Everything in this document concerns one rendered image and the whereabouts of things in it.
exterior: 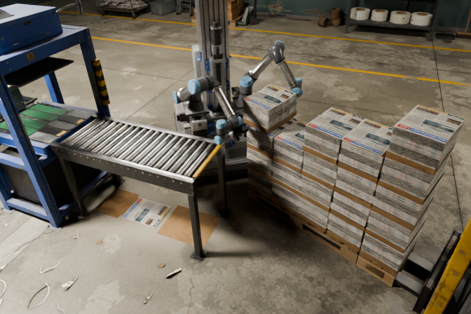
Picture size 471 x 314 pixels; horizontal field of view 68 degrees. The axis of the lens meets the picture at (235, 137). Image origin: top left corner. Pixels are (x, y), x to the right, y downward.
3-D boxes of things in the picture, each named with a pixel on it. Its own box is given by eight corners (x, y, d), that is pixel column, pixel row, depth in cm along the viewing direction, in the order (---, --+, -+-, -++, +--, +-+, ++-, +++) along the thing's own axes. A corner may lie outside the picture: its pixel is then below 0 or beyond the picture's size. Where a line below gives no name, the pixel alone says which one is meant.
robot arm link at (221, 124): (226, 115, 272) (226, 128, 278) (214, 120, 267) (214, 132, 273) (231, 120, 266) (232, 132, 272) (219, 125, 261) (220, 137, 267)
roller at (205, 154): (215, 148, 285) (215, 142, 282) (187, 183, 249) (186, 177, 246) (210, 146, 287) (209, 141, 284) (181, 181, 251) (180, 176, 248)
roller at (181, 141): (186, 141, 294) (188, 137, 291) (155, 174, 258) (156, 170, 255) (181, 139, 295) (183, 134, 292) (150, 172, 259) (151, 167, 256)
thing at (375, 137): (365, 119, 258) (365, 118, 257) (404, 132, 241) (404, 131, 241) (340, 140, 235) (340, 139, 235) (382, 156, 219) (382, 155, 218)
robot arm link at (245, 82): (238, 93, 330) (238, 80, 323) (241, 87, 341) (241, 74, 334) (251, 94, 328) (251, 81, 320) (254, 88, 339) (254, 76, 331)
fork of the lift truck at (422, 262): (319, 205, 329) (319, 201, 326) (437, 270, 267) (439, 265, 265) (313, 210, 323) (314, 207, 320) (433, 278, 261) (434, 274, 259)
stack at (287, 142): (270, 178, 367) (273, 108, 322) (377, 237, 299) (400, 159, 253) (246, 197, 344) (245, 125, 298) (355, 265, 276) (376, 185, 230)
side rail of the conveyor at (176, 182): (197, 191, 251) (195, 179, 245) (193, 196, 247) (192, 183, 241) (57, 153, 296) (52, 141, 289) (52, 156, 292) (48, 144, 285)
